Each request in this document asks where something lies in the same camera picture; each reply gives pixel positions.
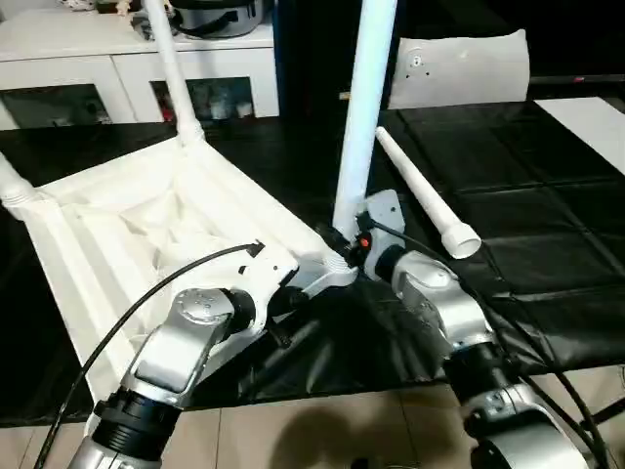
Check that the white plastic table top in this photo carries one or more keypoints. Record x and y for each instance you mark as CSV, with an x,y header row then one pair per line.
x,y
97,234

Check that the black cabinet with gold label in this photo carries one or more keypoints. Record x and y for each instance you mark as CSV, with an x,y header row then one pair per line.
x,y
312,58

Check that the black table mat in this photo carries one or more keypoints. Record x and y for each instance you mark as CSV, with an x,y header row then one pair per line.
x,y
537,195

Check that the red packet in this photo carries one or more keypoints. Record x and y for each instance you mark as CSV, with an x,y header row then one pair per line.
x,y
166,105

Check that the grey round bag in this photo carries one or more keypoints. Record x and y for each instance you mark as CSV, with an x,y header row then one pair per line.
x,y
220,19

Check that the white flat board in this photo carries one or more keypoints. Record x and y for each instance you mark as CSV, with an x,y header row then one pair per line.
x,y
586,127

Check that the black bundle in plastic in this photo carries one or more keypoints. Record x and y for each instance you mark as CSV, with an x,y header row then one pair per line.
x,y
146,27

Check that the black stand leg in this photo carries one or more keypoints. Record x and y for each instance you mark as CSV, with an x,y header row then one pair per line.
x,y
605,415

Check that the small doll figurine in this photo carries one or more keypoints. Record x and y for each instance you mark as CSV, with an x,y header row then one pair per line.
x,y
122,5

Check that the white sideboard cabinet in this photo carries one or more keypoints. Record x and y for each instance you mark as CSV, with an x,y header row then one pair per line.
x,y
63,63

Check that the polka dot figurine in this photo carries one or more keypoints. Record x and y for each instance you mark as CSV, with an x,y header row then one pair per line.
x,y
75,3

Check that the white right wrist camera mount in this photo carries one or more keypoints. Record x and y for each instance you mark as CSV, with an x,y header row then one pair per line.
x,y
386,215

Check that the black rail with red mark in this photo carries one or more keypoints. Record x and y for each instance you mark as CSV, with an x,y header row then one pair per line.
x,y
576,79

